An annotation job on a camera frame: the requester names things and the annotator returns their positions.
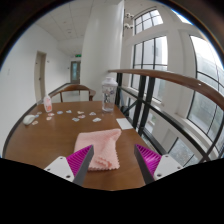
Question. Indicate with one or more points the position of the large curved glass window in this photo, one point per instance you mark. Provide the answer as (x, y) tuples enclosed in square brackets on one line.
[(208, 83)]

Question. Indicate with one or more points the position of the brown wooden chair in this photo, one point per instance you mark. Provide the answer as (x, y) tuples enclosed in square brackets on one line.
[(71, 88)]

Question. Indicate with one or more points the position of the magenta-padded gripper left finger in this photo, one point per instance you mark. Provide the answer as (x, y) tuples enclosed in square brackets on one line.
[(78, 161)]

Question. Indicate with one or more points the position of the wood-topped black metal railing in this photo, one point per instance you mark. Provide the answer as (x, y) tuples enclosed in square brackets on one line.
[(173, 79)]

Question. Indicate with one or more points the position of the green exit sign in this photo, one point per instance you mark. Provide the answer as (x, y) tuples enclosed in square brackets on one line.
[(77, 55)]

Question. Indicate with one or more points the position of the grey double glass door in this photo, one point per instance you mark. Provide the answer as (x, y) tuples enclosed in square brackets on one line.
[(75, 71)]

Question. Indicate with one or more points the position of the small transom window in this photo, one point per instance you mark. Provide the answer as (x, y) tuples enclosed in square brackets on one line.
[(148, 20)]

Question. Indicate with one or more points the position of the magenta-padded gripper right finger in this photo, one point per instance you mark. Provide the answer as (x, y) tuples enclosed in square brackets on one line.
[(150, 161)]

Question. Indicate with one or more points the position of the white paper card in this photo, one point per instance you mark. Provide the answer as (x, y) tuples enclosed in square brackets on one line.
[(124, 123)]

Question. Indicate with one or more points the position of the tall black-framed window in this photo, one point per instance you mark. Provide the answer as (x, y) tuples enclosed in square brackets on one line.
[(150, 60)]

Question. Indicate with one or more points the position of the clear plastic shaker bottle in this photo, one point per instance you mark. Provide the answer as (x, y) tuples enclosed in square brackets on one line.
[(109, 96)]

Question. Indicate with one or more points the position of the pink towel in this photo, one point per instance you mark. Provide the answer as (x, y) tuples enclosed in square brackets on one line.
[(98, 146)]

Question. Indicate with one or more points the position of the small blue printed sticker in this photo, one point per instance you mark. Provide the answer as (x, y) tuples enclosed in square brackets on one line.
[(59, 112), (97, 119), (75, 119), (92, 113), (68, 111), (36, 116)]

